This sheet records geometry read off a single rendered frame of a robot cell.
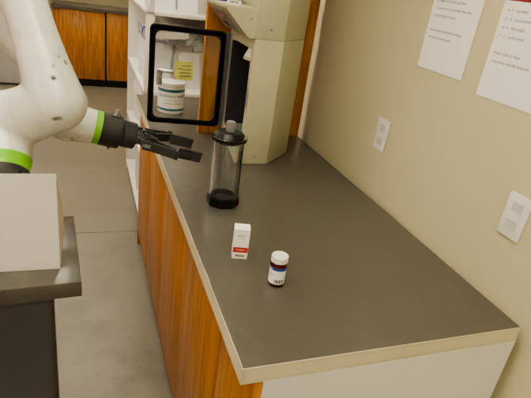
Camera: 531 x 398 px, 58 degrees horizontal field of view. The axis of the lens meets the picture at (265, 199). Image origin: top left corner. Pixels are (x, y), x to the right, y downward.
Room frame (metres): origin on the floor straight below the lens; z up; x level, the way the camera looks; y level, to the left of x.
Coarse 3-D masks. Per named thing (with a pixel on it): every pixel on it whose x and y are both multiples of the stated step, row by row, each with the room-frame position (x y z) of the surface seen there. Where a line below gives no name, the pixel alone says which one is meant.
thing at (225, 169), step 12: (216, 144) 1.37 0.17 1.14; (216, 156) 1.36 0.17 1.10; (228, 156) 1.35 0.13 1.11; (240, 156) 1.38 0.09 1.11; (216, 168) 1.36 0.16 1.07; (228, 168) 1.35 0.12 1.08; (216, 180) 1.36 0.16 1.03; (228, 180) 1.36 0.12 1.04; (216, 192) 1.36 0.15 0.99; (228, 192) 1.36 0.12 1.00
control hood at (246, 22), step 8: (208, 0) 1.98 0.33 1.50; (216, 0) 1.88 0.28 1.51; (216, 8) 1.93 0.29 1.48; (224, 8) 1.76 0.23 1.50; (232, 8) 1.73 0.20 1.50; (240, 8) 1.74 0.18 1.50; (248, 8) 1.76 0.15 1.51; (256, 8) 1.77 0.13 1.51; (232, 16) 1.74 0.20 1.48; (240, 16) 1.74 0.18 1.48; (248, 16) 1.75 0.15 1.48; (256, 16) 1.77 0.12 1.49; (224, 24) 2.04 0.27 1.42; (240, 24) 1.74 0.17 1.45; (248, 24) 1.76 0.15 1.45; (256, 24) 1.77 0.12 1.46; (240, 32) 1.83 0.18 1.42; (248, 32) 1.76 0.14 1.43
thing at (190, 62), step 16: (160, 32) 1.98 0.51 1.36; (176, 32) 1.99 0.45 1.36; (160, 48) 1.98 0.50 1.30; (176, 48) 1.99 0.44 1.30; (192, 48) 2.01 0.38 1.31; (208, 48) 2.03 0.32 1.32; (160, 64) 1.98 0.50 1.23; (176, 64) 2.00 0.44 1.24; (192, 64) 2.01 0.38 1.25; (208, 64) 2.03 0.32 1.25; (176, 80) 2.00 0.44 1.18; (192, 80) 2.01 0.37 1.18; (208, 80) 2.03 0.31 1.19; (160, 96) 1.98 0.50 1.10; (176, 96) 2.00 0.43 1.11; (192, 96) 2.01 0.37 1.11; (208, 96) 2.03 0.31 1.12; (160, 112) 1.98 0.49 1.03; (176, 112) 2.00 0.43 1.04; (192, 112) 2.02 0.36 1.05; (208, 112) 2.03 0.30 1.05
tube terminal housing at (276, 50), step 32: (256, 0) 1.81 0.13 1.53; (288, 0) 1.81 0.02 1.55; (256, 32) 1.77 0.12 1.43; (288, 32) 1.84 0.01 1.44; (256, 64) 1.77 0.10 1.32; (288, 64) 1.88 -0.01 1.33; (256, 96) 1.78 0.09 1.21; (288, 96) 1.93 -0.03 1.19; (256, 128) 1.79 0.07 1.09; (288, 128) 1.98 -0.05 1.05; (256, 160) 1.79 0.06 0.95
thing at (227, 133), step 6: (228, 120) 1.40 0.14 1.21; (228, 126) 1.39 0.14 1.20; (234, 126) 1.39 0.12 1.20; (216, 132) 1.39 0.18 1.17; (222, 132) 1.37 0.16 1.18; (228, 132) 1.38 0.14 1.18; (234, 132) 1.39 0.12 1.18; (240, 132) 1.40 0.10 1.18; (222, 138) 1.36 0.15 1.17; (228, 138) 1.35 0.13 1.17; (234, 138) 1.36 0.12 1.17; (240, 138) 1.37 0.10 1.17
